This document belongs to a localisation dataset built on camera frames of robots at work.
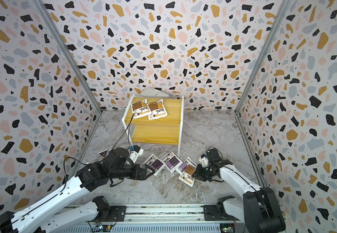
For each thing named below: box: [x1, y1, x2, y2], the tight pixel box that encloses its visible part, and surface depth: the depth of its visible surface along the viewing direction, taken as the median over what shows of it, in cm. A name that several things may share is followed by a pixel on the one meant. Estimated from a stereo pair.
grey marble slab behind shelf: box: [140, 86, 170, 98], surface depth 105 cm
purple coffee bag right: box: [174, 156, 198, 175], surface depth 92 cm
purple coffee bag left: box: [142, 153, 166, 177], surface depth 94 cm
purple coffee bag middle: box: [161, 151, 184, 174], surface depth 94 cm
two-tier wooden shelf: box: [121, 93, 185, 158], surface depth 76 cm
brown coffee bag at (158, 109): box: [146, 99, 168, 121], surface depth 75 cm
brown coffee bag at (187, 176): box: [178, 163, 198, 188], surface depth 86 cm
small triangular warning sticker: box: [97, 148, 109, 158], surface depth 99 cm
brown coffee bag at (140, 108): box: [130, 100, 152, 119], surface depth 75 cm
